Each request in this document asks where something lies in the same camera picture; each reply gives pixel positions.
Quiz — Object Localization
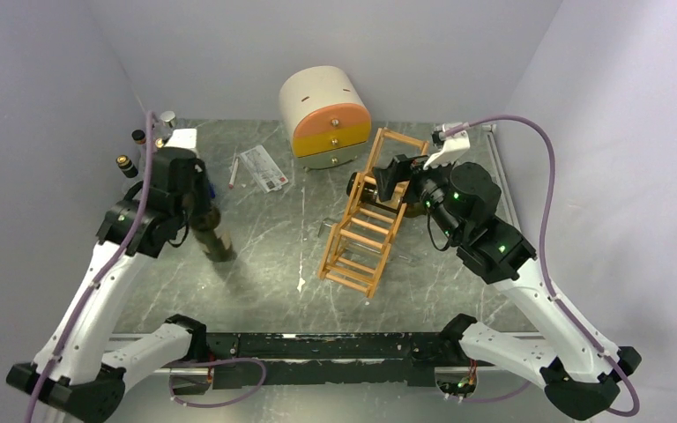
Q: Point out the white pen with pink tip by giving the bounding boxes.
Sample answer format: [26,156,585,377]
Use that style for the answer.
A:
[227,153,240,189]

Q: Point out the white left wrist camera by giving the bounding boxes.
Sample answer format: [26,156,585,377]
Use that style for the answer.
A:
[164,128,199,156]

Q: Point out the square clear black-capped bottle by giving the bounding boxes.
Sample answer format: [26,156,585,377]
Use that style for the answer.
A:
[115,154,140,182]

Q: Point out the dark green wine bottle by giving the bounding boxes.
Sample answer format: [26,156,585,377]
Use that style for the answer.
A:
[190,203,236,263]

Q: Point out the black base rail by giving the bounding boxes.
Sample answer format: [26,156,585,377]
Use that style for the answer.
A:
[207,332,474,389]

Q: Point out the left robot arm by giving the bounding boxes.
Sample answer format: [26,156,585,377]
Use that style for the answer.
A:
[6,147,212,422]

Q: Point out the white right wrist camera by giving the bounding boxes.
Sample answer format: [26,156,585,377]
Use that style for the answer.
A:
[423,122,471,170]

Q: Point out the white plastic card package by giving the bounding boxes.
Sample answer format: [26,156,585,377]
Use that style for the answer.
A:
[239,145,288,193]

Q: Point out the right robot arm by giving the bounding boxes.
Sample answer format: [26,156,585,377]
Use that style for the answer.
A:
[372,155,642,420]

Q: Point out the wooden wine rack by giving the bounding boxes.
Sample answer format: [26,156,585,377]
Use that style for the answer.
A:
[317,128,429,299]

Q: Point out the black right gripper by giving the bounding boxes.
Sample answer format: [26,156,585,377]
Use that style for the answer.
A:
[372,149,464,242]

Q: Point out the green silver-capped wine bottle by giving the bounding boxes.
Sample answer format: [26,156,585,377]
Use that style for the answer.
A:
[346,172,433,219]

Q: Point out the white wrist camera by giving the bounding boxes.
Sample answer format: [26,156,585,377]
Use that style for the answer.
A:
[164,128,199,156]
[423,122,471,170]

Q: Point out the round three-drawer storage box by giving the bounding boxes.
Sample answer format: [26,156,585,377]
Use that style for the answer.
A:
[279,65,372,170]

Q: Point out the round clear glass bottle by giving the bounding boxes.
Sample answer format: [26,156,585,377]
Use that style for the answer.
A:
[130,130,146,154]

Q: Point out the blue square glass bottle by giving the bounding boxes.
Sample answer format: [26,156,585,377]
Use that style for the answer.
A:
[157,110,177,139]

